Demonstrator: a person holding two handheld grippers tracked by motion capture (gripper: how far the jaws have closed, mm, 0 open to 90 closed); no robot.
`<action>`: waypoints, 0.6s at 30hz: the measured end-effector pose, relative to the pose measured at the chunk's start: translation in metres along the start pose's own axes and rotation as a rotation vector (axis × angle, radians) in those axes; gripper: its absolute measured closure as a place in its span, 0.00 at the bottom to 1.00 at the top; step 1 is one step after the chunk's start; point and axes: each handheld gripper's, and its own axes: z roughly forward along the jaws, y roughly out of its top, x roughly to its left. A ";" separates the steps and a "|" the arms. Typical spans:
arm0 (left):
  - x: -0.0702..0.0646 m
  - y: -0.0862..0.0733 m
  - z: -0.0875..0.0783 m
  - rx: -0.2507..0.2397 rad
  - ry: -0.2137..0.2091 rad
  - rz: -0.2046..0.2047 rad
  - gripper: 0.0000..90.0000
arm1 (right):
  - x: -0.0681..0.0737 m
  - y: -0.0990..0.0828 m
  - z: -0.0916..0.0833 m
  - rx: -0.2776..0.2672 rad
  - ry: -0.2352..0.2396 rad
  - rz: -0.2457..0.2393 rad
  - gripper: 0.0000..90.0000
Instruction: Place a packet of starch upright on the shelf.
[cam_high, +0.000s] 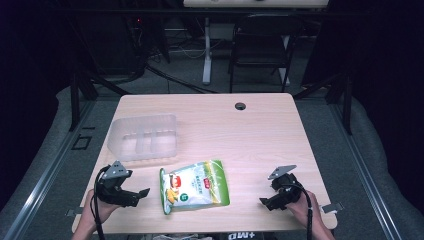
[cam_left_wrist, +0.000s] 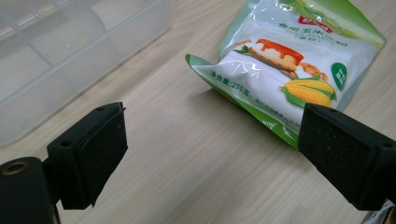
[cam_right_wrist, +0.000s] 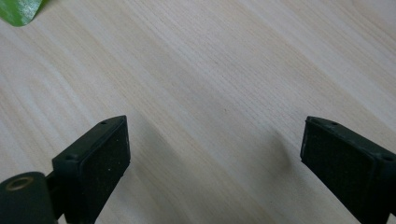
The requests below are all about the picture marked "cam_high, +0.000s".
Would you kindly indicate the green and white snack bag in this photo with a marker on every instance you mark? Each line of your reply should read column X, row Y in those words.
column 195, row 188

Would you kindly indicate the aluminium floor rail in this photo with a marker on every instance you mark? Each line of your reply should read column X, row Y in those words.
column 366, row 180
column 40, row 180

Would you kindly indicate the black chair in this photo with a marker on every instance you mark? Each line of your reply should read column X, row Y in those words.
column 263, row 50

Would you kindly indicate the black metal frame stand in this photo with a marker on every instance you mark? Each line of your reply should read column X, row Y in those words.
column 76, row 100
column 347, row 103

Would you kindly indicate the grey metal table bracket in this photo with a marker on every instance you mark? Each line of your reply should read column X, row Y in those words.
column 74, row 212
column 332, row 207

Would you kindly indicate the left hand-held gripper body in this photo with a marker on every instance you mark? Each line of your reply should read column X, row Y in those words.
column 112, row 186

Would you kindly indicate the person's left hand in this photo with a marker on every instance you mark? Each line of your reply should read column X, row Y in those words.
column 104, row 210

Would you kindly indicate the person's right hand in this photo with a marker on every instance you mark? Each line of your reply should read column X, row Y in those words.
column 300, row 210

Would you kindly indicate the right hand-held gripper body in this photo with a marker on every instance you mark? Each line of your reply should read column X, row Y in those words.
column 286, row 190

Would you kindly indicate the dark curtain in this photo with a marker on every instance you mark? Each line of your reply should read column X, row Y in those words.
column 30, row 83
column 390, row 83

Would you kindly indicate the clear plastic container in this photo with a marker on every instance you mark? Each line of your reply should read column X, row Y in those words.
column 143, row 140

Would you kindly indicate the white desk leg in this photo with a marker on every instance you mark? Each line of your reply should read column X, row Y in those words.
column 207, row 56

